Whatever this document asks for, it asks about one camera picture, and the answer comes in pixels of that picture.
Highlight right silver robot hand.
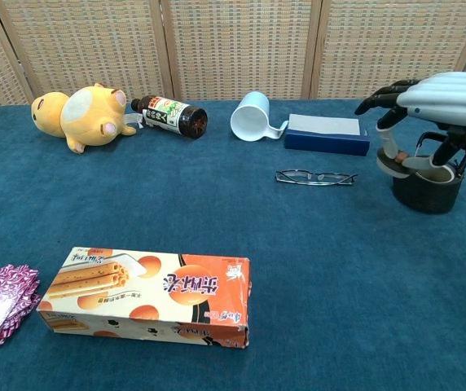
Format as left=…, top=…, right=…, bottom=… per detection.
left=354, top=71, right=466, bottom=177

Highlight black teapot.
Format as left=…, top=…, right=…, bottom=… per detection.
left=391, top=131, right=465, bottom=215

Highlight blue box with white top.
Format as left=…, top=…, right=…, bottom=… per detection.
left=284, top=112, right=371, bottom=158

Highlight thin-framed eyeglasses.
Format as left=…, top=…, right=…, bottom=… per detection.
left=275, top=168, right=358, bottom=187

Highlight pale blue mug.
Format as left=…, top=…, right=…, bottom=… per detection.
left=230, top=90, right=290, bottom=143

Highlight woven folding screen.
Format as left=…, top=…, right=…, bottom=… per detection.
left=0, top=0, right=466, bottom=110

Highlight blue table cloth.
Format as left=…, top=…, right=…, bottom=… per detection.
left=0, top=94, right=466, bottom=391

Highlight dark sauce bottle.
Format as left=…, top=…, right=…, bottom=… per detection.
left=130, top=94, right=209, bottom=141

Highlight orange egg roll snack box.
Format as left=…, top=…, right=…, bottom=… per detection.
left=36, top=245, right=253, bottom=349

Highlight yellow plush toy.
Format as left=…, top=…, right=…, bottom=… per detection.
left=30, top=82, right=138, bottom=155

